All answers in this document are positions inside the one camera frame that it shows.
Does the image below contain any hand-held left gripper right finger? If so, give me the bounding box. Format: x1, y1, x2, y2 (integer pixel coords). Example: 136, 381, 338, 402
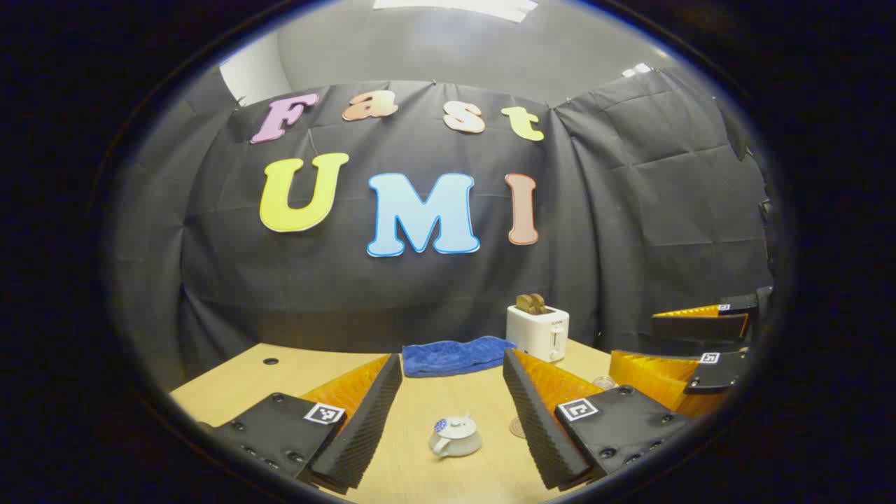
502, 348, 701, 491

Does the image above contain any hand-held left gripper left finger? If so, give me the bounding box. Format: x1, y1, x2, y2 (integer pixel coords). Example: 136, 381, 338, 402
199, 353, 405, 491

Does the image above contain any blue towel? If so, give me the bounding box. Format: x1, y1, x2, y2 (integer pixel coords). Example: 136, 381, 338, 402
402, 336, 517, 379

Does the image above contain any ceiling light panel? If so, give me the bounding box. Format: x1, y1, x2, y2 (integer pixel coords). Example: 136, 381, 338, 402
373, 0, 540, 23

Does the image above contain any black backdrop cloth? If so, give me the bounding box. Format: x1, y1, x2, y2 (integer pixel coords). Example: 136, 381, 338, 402
112, 66, 774, 393

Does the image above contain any white toaster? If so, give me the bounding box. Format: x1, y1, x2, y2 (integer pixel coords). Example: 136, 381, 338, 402
506, 304, 571, 363

